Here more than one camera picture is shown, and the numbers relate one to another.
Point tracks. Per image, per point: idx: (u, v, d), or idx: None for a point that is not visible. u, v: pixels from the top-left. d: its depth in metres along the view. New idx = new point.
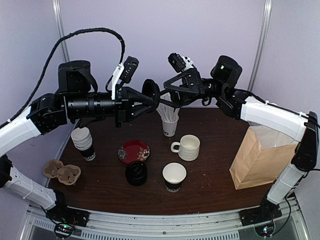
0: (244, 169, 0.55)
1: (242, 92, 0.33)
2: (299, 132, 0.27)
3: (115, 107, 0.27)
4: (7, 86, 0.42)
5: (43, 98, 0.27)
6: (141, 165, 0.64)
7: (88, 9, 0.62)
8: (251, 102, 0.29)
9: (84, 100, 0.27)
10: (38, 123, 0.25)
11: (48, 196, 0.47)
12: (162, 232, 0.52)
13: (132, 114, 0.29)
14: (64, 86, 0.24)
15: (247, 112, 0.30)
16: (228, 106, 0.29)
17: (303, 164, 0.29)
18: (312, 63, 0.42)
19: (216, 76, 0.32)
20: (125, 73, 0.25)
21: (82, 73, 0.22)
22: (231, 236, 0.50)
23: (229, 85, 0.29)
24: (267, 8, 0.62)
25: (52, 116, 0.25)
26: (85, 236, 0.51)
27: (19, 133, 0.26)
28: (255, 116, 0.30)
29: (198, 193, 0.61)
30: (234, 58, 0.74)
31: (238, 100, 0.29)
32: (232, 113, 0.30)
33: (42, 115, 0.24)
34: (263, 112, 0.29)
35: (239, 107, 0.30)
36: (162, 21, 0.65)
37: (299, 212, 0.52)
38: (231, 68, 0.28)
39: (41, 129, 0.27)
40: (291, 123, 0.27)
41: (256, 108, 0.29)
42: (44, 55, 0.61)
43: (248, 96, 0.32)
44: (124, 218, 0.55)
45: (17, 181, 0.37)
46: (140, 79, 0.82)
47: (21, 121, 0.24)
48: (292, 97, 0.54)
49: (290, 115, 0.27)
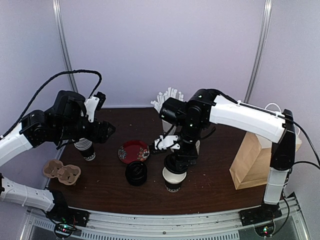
0: (244, 168, 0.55)
1: (209, 91, 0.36)
2: (277, 134, 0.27)
3: (93, 126, 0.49)
4: (8, 85, 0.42)
5: (32, 114, 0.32)
6: (141, 164, 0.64)
7: (88, 10, 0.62)
8: (221, 104, 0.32)
9: (73, 124, 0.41)
10: (30, 137, 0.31)
11: (44, 198, 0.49)
12: (162, 232, 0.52)
13: (105, 136, 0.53)
14: (60, 110, 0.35)
15: (214, 113, 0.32)
16: (194, 108, 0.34)
17: (282, 164, 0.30)
18: (312, 63, 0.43)
19: (170, 119, 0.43)
20: (99, 103, 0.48)
21: (80, 104, 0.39)
22: (231, 236, 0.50)
23: (177, 110, 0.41)
24: (267, 8, 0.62)
25: (43, 130, 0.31)
26: (85, 236, 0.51)
27: (12, 147, 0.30)
28: (224, 118, 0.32)
29: (198, 193, 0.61)
30: (234, 58, 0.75)
31: (205, 102, 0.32)
32: (203, 113, 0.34)
33: (34, 129, 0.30)
34: (232, 113, 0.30)
35: (207, 109, 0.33)
36: (162, 22, 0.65)
37: (299, 212, 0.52)
38: (171, 108, 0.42)
39: (33, 142, 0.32)
40: (266, 125, 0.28)
41: (227, 111, 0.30)
42: (43, 55, 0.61)
43: (216, 95, 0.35)
44: (124, 218, 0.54)
45: (11, 190, 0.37)
46: (140, 79, 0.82)
47: (14, 137, 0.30)
48: (291, 97, 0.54)
49: (262, 116, 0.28)
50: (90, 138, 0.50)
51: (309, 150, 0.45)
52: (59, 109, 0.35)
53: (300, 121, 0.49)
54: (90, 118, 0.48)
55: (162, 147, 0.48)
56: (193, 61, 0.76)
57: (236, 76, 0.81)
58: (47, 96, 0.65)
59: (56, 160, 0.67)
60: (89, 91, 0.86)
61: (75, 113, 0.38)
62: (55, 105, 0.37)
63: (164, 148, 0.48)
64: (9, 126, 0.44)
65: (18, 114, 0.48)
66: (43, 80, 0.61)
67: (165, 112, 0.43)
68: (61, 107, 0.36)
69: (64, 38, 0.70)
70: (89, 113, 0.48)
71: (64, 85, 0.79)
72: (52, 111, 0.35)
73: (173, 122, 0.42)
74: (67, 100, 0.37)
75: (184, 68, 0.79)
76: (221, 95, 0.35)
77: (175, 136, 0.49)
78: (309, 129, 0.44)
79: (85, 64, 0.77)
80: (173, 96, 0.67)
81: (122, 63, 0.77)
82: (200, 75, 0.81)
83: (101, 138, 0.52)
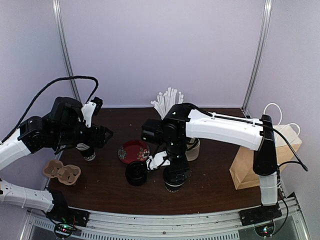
0: (244, 168, 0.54)
1: (183, 107, 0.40)
2: (255, 141, 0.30)
3: (91, 132, 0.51)
4: (8, 85, 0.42)
5: (30, 120, 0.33)
6: (141, 164, 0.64)
7: (88, 9, 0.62)
8: (196, 119, 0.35)
9: (71, 130, 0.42)
10: (28, 143, 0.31)
11: (44, 198, 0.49)
12: (162, 232, 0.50)
13: (103, 141, 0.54)
14: None
15: (192, 128, 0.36)
16: (170, 126, 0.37)
17: (265, 169, 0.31)
18: (312, 64, 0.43)
19: (150, 139, 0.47)
20: (97, 108, 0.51)
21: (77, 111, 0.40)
22: (231, 236, 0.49)
23: (156, 129, 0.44)
24: (267, 8, 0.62)
25: (40, 136, 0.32)
26: (85, 236, 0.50)
27: (11, 153, 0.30)
28: (202, 131, 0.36)
29: (198, 193, 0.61)
30: (235, 58, 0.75)
31: (180, 119, 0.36)
32: (181, 129, 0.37)
33: (32, 135, 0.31)
34: (209, 127, 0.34)
35: (182, 125, 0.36)
36: (162, 21, 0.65)
37: (299, 212, 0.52)
38: (148, 128, 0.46)
39: (31, 148, 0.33)
40: (244, 133, 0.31)
41: (204, 124, 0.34)
42: (43, 55, 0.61)
43: (191, 111, 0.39)
44: (124, 218, 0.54)
45: (10, 192, 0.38)
46: (140, 78, 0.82)
47: (12, 142, 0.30)
48: (291, 97, 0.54)
49: (237, 126, 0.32)
50: (90, 143, 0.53)
51: (309, 150, 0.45)
52: (57, 115, 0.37)
53: (300, 121, 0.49)
54: (87, 124, 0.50)
55: (153, 167, 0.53)
56: (193, 61, 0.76)
57: (236, 76, 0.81)
58: (47, 96, 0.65)
59: (56, 160, 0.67)
60: (89, 91, 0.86)
61: (71, 119, 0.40)
62: (53, 112, 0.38)
63: (155, 167, 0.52)
64: (10, 127, 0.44)
65: (18, 114, 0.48)
66: (42, 79, 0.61)
67: (145, 132, 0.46)
68: (58, 114, 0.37)
69: (64, 38, 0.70)
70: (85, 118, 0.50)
71: (64, 85, 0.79)
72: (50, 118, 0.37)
73: (155, 140, 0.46)
74: (64, 107, 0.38)
75: (184, 68, 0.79)
76: (196, 110, 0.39)
77: (164, 151, 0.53)
78: (310, 130, 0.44)
79: (85, 64, 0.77)
80: (173, 96, 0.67)
81: (122, 63, 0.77)
82: (200, 75, 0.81)
83: (100, 143, 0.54)
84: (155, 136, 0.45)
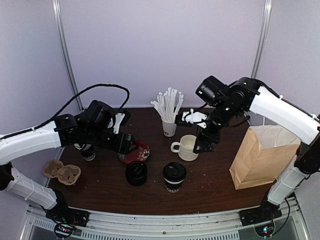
0: (244, 168, 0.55)
1: (254, 81, 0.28)
2: (311, 135, 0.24)
3: (119, 138, 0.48)
4: (8, 85, 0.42)
5: (66, 116, 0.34)
6: (141, 165, 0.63)
7: (87, 9, 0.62)
8: (265, 95, 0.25)
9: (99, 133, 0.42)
10: (62, 136, 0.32)
11: (49, 195, 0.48)
12: (162, 232, 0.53)
13: (127, 151, 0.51)
14: (93, 117, 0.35)
15: (257, 103, 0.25)
16: (238, 93, 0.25)
17: (307, 166, 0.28)
18: (312, 63, 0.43)
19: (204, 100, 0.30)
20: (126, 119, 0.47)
21: (113, 115, 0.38)
22: (231, 236, 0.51)
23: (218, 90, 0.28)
24: (267, 8, 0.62)
25: (73, 132, 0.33)
26: (85, 236, 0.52)
27: (42, 141, 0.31)
28: (265, 110, 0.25)
29: (198, 193, 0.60)
30: (234, 58, 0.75)
31: (250, 89, 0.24)
32: (243, 103, 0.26)
33: (67, 130, 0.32)
34: (276, 109, 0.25)
35: (249, 99, 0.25)
36: (162, 20, 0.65)
37: (299, 212, 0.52)
38: (209, 84, 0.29)
39: (62, 141, 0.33)
40: (306, 126, 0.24)
41: (273, 105, 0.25)
42: (43, 53, 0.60)
43: (259, 87, 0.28)
44: (124, 218, 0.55)
45: (19, 181, 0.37)
46: (140, 78, 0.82)
47: (48, 132, 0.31)
48: (292, 97, 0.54)
49: (307, 117, 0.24)
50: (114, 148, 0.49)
51: None
52: (93, 115, 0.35)
53: None
54: (115, 129, 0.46)
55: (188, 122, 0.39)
56: (193, 61, 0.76)
57: (236, 77, 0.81)
58: (46, 95, 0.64)
59: (56, 160, 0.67)
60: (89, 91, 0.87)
61: (105, 122, 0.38)
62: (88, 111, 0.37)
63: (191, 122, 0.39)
64: (10, 127, 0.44)
65: (18, 115, 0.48)
66: (41, 78, 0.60)
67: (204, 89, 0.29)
68: (94, 114, 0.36)
69: (64, 38, 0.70)
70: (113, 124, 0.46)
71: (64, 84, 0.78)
72: (82, 117, 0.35)
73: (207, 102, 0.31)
74: (101, 110, 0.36)
75: (183, 68, 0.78)
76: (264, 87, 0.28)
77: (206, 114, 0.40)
78: None
79: (85, 64, 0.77)
80: (173, 96, 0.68)
81: (122, 62, 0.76)
82: (200, 75, 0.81)
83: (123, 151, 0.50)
84: (211, 98, 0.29)
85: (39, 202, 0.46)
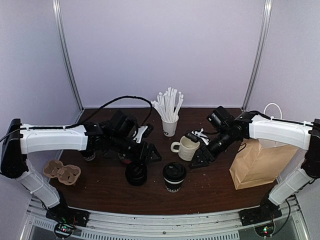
0: (244, 168, 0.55)
1: (250, 113, 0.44)
2: (305, 140, 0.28)
3: (139, 145, 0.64)
4: (7, 85, 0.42)
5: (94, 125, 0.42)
6: (141, 165, 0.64)
7: (88, 9, 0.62)
8: (257, 121, 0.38)
9: (121, 140, 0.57)
10: (90, 141, 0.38)
11: (54, 193, 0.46)
12: (162, 232, 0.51)
13: (145, 158, 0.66)
14: (119, 126, 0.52)
15: (254, 128, 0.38)
16: (237, 126, 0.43)
17: (314, 171, 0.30)
18: (311, 63, 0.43)
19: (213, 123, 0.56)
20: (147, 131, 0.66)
21: (136, 125, 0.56)
22: (231, 236, 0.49)
23: (223, 120, 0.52)
24: (267, 8, 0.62)
25: (99, 139, 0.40)
26: (85, 236, 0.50)
27: (71, 142, 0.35)
28: (261, 131, 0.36)
29: (198, 193, 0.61)
30: (235, 58, 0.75)
31: (244, 121, 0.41)
32: (242, 131, 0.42)
33: (94, 139, 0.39)
34: (266, 128, 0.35)
35: (246, 127, 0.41)
36: (162, 21, 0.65)
37: (299, 212, 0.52)
38: (219, 115, 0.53)
39: (89, 145, 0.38)
40: (293, 132, 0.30)
41: (261, 126, 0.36)
42: (44, 53, 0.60)
43: (255, 115, 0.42)
44: (124, 218, 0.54)
45: (32, 174, 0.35)
46: (140, 78, 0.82)
47: (81, 134, 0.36)
48: (291, 97, 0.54)
49: (290, 126, 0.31)
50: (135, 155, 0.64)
51: None
52: (118, 125, 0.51)
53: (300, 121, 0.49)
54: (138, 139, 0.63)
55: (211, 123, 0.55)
56: (193, 60, 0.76)
57: (236, 77, 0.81)
58: (47, 94, 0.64)
59: (56, 160, 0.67)
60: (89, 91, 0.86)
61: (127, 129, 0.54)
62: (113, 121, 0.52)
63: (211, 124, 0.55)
64: None
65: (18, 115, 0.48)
66: (42, 78, 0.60)
67: (214, 116, 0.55)
68: (119, 124, 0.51)
69: (64, 38, 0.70)
70: (136, 134, 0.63)
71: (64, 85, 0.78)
72: (107, 125, 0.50)
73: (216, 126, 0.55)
74: (125, 119, 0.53)
75: (184, 68, 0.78)
76: (259, 115, 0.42)
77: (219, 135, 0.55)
78: None
79: (85, 64, 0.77)
80: (173, 96, 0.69)
81: (122, 62, 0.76)
82: (200, 75, 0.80)
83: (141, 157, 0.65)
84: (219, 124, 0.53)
85: (42, 199, 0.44)
